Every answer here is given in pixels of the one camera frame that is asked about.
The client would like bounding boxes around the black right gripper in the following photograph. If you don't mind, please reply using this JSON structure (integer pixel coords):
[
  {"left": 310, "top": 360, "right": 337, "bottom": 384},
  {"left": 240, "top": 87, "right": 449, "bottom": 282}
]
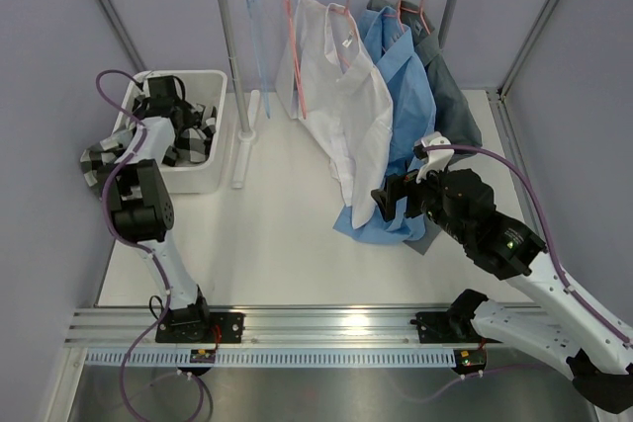
[{"left": 371, "top": 158, "right": 471, "bottom": 245}]

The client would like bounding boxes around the black white checkered shirt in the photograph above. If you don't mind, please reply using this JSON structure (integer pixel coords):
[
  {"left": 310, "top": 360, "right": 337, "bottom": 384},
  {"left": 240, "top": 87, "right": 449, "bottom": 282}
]
[{"left": 80, "top": 104, "right": 218, "bottom": 196}]

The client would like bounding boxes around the blue wire hanger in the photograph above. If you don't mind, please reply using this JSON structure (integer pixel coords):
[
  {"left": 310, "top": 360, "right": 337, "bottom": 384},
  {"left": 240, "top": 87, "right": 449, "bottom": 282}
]
[{"left": 245, "top": 0, "right": 271, "bottom": 119}]

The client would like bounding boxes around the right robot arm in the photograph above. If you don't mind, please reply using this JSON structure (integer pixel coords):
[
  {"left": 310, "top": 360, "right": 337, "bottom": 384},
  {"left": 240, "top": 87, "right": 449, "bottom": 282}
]
[{"left": 371, "top": 169, "right": 632, "bottom": 414}]

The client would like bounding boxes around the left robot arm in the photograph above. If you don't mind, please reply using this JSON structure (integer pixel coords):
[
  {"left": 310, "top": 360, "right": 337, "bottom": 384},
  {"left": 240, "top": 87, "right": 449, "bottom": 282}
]
[{"left": 102, "top": 76, "right": 220, "bottom": 343}]

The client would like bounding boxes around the dark grey shirt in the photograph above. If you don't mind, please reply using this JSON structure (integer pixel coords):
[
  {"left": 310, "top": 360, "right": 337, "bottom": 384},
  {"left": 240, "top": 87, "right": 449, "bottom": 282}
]
[{"left": 356, "top": 1, "right": 483, "bottom": 254}]

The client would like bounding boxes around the blue shirt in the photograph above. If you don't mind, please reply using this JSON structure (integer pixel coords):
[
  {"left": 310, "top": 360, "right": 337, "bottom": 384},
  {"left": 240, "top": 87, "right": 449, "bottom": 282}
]
[{"left": 334, "top": 5, "right": 436, "bottom": 245}]

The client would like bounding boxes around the light grey white shirt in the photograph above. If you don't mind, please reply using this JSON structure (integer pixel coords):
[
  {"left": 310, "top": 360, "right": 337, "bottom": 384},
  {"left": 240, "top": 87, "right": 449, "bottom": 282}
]
[{"left": 275, "top": 0, "right": 394, "bottom": 228}]

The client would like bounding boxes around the white plastic basket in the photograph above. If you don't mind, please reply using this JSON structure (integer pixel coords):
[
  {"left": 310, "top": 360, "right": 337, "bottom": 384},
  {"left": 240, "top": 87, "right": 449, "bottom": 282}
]
[{"left": 122, "top": 69, "right": 228, "bottom": 194}]

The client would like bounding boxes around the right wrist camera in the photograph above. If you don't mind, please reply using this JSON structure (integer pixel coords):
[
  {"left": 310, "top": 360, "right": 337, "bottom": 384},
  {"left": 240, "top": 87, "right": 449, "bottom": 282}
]
[{"left": 413, "top": 131, "right": 454, "bottom": 184}]

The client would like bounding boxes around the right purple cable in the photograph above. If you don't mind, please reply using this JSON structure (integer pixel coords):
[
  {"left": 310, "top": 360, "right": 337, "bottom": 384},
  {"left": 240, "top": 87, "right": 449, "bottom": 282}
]
[{"left": 419, "top": 143, "right": 633, "bottom": 347}]

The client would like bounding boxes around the purple cable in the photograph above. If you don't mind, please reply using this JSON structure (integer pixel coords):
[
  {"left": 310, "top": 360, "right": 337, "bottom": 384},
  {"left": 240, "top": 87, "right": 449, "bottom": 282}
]
[
  {"left": 94, "top": 68, "right": 174, "bottom": 422},
  {"left": 419, "top": 143, "right": 633, "bottom": 347}
]

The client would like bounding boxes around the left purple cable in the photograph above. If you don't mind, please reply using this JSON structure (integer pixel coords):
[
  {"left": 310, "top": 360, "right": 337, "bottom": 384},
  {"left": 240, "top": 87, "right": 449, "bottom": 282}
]
[{"left": 94, "top": 68, "right": 174, "bottom": 422}]

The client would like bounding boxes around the aluminium mounting rail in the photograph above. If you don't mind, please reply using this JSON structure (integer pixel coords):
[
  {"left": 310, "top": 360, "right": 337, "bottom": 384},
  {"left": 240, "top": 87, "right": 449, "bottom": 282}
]
[{"left": 63, "top": 304, "right": 497, "bottom": 350}]

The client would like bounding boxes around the left aluminium frame post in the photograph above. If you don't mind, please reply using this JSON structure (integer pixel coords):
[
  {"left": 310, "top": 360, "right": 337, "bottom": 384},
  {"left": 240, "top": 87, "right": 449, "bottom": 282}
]
[{"left": 95, "top": 0, "right": 147, "bottom": 71}]

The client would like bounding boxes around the aluminium frame post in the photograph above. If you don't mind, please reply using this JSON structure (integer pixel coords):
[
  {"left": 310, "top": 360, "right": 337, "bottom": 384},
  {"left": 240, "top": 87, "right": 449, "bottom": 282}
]
[
  {"left": 497, "top": 0, "right": 562, "bottom": 101},
  {"left": 95, "top": 0, "right": 147, "bottom": 71}
]

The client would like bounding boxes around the light blue slotted cable duct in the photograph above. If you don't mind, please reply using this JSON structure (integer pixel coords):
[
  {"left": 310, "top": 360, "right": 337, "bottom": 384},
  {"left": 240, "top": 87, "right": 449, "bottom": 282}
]
[{"left": 85, "top": 348, "right": 457, "bottom": 369}]

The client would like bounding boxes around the right aluminium frame post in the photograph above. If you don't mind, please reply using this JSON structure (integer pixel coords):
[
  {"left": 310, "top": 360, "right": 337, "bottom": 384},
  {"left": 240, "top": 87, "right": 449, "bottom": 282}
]
[{"left": 497, "top": 0, "right": 562, "bottom": 101}]

